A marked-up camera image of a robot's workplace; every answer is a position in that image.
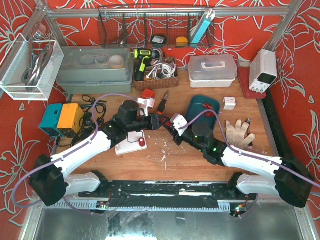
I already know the large red spring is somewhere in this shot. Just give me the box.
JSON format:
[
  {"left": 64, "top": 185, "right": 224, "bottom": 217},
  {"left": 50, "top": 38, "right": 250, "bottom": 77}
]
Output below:
[{"left": 138, "top": 137, "right": 146, "bottom": 148}]

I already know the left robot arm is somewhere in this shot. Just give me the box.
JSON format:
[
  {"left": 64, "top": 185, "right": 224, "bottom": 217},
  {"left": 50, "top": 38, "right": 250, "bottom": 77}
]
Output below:
[{"left": 28, "top": 100, "right": 162, "bottom": 206}]

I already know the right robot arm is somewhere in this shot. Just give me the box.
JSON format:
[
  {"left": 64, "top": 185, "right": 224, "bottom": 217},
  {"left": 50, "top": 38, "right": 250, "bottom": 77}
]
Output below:
[{"left": 164, "top": 122, "right": 314, "bottom": 208}]

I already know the orange black screwdriver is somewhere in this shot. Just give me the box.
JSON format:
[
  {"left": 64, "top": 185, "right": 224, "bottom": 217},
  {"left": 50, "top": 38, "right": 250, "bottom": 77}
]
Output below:
[{"left": 156, "top": 91, "right": 169, "bottom": 115}]

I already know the red cube block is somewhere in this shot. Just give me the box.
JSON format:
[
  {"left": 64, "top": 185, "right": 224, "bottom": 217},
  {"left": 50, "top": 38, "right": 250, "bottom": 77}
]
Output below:
[{"left": 141, "top": 88, "right": 156, "bottom": 99}]

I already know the teal plastic tray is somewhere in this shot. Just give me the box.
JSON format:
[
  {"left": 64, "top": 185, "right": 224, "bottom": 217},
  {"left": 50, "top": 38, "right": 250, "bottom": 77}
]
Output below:
[{"left": 184, "top": 95, "right": 221, "bottom": 130}]

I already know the wicker basket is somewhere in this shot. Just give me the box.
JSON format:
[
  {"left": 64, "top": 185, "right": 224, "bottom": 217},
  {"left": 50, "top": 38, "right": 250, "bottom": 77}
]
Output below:
[{"left": 133, "top": 69, "right": 179, "bottom": 91}]

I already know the white work glove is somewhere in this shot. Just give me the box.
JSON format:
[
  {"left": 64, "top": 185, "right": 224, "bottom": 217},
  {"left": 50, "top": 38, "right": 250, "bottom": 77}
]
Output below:
[{"left": 225, "top": 119, "right": 256, "bottom": 150}]

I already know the white cube power adapter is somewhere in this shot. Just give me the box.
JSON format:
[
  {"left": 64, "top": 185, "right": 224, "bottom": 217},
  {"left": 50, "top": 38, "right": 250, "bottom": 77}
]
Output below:
[{"left": 222, "top": 96, "right": 237, "bottom": 111}]

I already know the white translucent storage box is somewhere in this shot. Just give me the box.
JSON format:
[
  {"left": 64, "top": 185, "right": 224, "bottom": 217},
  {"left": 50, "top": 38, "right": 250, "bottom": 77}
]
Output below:
[{"left": 188, "top": 54, "right": 238, "bottom": 88}]

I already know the black tape measure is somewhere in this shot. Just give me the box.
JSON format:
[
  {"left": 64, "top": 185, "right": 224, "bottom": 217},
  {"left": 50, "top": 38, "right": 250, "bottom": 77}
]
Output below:
[{"left": 150, "top": 34, "right": 167, "bottom": 48}]

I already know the yellow tape measure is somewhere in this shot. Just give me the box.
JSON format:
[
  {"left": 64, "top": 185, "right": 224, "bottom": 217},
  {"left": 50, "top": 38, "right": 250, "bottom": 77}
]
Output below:
[{"left": 176, "top": 36, "right": 189, "bottom": 48}]

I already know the yellow teal device box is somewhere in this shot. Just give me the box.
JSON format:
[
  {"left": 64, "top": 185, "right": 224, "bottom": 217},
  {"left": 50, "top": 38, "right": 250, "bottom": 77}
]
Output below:
[{"left": 38, "top": 103, "right": 85, "bottom": 138}]

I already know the grey plastic storage box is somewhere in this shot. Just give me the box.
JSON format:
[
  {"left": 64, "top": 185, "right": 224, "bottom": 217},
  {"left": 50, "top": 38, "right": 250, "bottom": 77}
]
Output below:
[{"left": 56, "top": 46, "right": 134, "bottom": 95}]

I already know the white bench power supply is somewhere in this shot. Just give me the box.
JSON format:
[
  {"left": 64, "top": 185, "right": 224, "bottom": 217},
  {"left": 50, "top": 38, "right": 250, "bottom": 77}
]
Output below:
[{"left": 248, "top": 49, "right": 278, "bottom": 94}]

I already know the teal white book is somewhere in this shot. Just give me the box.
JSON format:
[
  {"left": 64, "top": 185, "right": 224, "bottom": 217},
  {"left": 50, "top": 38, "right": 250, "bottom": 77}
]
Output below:
[{"left": 190, "top": 8, "right": 216, "bottom": 48}]

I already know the clear acrylic bin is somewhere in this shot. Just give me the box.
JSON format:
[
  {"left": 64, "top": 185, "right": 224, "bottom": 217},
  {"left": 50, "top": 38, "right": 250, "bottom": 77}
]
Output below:
[{"left": 0, "top": 34, "right": 64, "bottom": 101}]

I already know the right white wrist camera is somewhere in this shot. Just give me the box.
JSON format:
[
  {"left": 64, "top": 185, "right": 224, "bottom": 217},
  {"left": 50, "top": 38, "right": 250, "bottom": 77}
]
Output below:
[{"left": 170, "top": 113, "right": 188, "bottom": 137}]

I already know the white peg base plate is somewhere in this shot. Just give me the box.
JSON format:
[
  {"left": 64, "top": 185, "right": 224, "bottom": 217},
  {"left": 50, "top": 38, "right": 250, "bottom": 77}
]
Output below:
[{"left": 115, "top": 130, "right": 148, "bottom": 156}]

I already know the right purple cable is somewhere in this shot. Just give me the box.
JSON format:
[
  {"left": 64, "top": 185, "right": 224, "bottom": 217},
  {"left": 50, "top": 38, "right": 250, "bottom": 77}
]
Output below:
[{"left": 179, "top": 109, "right": 320, "bottom": 221}]

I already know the purple cable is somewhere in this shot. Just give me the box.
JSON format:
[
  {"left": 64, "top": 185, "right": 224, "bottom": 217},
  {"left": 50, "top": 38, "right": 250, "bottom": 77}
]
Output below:
[
  {"left": 179, "top": 109, "right": 320, "bottom": 221},
  {"left": 11, "top": 93, "right": 141, "bottom": 216}
]

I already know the white coiled cable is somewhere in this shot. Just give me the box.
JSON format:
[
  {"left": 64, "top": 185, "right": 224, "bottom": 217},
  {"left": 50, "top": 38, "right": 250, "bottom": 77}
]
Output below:
[{"left": 147, "top": 62, "right": 177, "bottom": 80}]

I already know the black cable bundle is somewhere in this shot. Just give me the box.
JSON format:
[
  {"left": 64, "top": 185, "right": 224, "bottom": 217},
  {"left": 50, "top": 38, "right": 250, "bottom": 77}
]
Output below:
[{"left": 56, "top": 94, "right": 108, "bottom": 148}]

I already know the green black cordless drill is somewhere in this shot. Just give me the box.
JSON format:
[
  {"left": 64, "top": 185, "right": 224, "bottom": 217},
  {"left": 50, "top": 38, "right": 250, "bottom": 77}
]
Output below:
[{"left": 133, "top": 48, "right": 160, "bottom": 82}]

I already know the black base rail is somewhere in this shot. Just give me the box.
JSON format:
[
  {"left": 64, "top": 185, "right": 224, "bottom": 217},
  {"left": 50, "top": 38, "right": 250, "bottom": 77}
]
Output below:
[{"left": 78, "top": 180, "right": 257, "bottom": 209}]

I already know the black wire hanging basket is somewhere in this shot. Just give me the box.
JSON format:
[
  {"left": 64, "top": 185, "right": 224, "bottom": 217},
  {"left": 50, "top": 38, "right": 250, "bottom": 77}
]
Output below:
[{"left": 97, "top": 5, "right": 216, "bottom": 50}]

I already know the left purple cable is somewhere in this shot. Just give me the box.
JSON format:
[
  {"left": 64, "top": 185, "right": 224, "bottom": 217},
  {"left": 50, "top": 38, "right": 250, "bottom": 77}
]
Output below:
[{"left": 11, "top": 93, "right": 141, "bottom": 216}]

